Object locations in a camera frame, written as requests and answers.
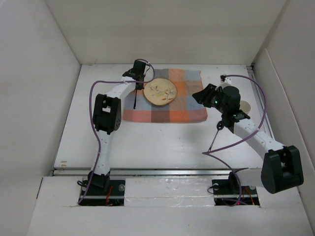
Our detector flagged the black metal spoon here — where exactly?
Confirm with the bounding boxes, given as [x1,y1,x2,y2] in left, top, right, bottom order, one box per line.
[208,120,224,152]

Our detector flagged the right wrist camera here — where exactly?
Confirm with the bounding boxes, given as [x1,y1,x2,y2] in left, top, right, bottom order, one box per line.
[220,75,232,88]

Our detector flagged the aluminium front rail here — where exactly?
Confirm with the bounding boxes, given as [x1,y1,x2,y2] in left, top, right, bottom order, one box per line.
[53,167,266,177]

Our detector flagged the beige floral ceramic plate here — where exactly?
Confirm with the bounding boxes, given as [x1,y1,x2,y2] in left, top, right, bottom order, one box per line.
[143,78,177,106]

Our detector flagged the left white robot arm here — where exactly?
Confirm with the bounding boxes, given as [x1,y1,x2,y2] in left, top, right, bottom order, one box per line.
[88,59,155,195]

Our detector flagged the aluminium right side rail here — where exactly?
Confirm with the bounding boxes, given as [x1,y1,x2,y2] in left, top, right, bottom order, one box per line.
[246,66,275,139]

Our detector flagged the checkered orange blue cloth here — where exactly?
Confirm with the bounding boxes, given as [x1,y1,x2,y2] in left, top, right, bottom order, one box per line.
[123,68,208,123]

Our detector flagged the aluminium rail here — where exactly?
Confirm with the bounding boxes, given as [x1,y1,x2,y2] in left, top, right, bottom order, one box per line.
[246,66,275,139]
[53,167,266,177]

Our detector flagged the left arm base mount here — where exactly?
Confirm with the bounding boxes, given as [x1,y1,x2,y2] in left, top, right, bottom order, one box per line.
[77,179,126,207]

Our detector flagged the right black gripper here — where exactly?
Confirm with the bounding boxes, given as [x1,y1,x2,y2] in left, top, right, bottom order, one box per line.
[191,84,227,115]

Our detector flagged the black metal fork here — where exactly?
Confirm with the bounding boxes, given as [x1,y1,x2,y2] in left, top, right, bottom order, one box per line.
[133,89,138,110]

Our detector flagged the pink ceramic cup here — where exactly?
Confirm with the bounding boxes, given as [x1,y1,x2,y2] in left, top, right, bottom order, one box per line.
[240,100,251,114]

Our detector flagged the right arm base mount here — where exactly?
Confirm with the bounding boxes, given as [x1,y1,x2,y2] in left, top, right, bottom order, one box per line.
[208,179,260,206]

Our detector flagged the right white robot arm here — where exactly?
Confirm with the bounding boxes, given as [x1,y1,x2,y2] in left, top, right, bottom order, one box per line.
[192,84,304,194]

